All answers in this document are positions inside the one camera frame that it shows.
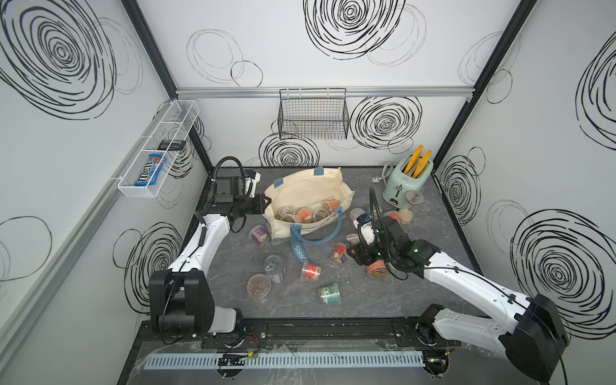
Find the orange label seed jar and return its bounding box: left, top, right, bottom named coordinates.
left=367, top=260, right=389, bottom=279

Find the clear purple seed jar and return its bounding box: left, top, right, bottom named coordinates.
left=249, top=225, right=271, bottom=246

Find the clear jar red band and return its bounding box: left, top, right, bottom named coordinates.
left=349, top=208, right=366, bottom=223

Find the red floral label jar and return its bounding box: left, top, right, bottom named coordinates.
left=331, top=242, right=347, bottom=264

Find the orange barcode label jar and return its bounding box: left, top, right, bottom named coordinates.
left=296, top=208, right=314, bottom=224

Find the teal green label jar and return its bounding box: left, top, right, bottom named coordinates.
left=319, top=283, right=342, bottom=305

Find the cream canvas tote bag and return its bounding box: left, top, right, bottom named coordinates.
left=263, top=167, right=355, bottom=263

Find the grey label seed jar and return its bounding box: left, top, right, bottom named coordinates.
left=264, top=254, right=286, bottom=284

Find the red label seed jar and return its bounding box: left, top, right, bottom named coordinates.
left=300, top=261, right=322, bottom=282

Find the clear brown seed jar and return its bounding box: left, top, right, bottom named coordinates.
left=246, top=274, right=272, bottom=298

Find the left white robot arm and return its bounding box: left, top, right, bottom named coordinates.
left=149, top=169, right=271, bottom=337

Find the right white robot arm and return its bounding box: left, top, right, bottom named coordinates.
left=347, top=218, right=569, bottom=384

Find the blue candy bag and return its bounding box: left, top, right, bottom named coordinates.
left=134, top=153, right=165, bottom=187

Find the clear plastic cup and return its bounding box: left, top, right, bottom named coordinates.
left=398, top=190, right=424, bottom=225

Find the mint green toaster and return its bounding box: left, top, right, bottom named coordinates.
left=382, top=156, right=433, bottom=208

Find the black small device on shelf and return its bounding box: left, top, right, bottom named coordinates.
left=157, top=140, right=186, bottom=152

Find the yellow toast slice right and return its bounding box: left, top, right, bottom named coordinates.
left=412, top=150, right=432, bottom=179

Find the yellow toast slice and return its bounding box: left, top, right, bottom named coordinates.
left=404, top=145, right=424, bottom=175
left=412, top=150, right=432, bottom=179

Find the yellow toast slice left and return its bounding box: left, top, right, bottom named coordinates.
left=404, top=145, right=424, bottom=175

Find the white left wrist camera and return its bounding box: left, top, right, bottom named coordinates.
left=244, top=169, right=261, bottom=198

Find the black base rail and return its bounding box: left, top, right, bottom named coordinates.
left=139, top=315, right=523, bottom=348

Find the white wire wall shelf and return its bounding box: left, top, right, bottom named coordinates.
left=118, top=99, right=199, bottom=198

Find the black wire wall basket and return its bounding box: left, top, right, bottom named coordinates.
left=277, top=88, right=351, bottom=140

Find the white slotted cable duct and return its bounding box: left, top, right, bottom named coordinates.
left=143, top=351, right=425, bottom=371

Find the black aluminium frame post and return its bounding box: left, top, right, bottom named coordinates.
left=121, top=0, right=214, bottom=173

